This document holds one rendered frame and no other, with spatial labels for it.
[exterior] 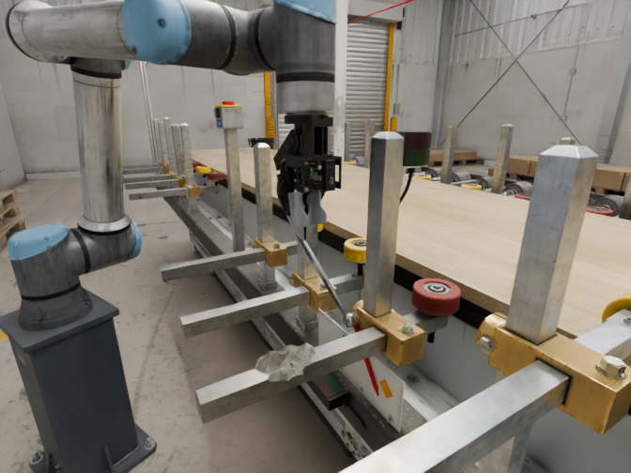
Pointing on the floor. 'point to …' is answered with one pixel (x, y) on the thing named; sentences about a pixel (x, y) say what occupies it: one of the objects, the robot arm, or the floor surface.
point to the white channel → (340, 77)
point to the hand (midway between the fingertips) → (302, 231)
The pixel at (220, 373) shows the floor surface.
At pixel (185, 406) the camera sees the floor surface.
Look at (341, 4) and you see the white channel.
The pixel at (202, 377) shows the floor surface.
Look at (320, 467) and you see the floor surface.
